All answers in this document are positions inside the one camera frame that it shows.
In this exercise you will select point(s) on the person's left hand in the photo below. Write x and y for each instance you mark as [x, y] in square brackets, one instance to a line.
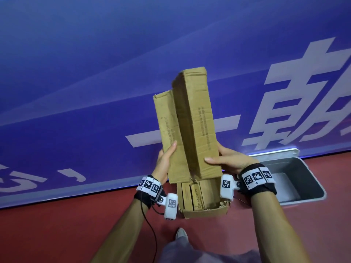
[163, 167]

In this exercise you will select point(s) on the person's right hand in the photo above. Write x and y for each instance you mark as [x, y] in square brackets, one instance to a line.
[233, 162]

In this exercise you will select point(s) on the long brown cardboard box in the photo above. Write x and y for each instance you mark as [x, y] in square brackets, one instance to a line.
[167, 120]
[186, 197]
[197, 120]

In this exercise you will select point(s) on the torn long cardboard box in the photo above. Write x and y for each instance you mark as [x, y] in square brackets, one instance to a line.
[197, 198]

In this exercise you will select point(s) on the large torn cardboard box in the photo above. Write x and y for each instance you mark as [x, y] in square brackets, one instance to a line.
[205, 213]

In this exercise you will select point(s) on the clear plastic storage bin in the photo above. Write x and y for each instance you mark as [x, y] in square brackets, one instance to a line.
[310, 183]

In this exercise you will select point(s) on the person's left forearm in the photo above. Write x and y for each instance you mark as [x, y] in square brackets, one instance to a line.
[123, 232]

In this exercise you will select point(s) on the person's right forearm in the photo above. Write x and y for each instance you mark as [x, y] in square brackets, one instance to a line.
[274, 224]

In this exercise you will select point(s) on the person's grey trousers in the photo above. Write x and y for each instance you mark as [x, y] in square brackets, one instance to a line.
[205, 254]

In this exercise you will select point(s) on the black wristband with marker tiles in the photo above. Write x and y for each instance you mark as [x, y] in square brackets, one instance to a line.
[256, 178]
[148, 186]

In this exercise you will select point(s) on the blue printed barrier board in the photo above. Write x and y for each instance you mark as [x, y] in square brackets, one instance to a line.
[82, 79]

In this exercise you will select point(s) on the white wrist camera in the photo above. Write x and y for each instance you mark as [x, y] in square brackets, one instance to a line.
[227, 186]
[171, 206]

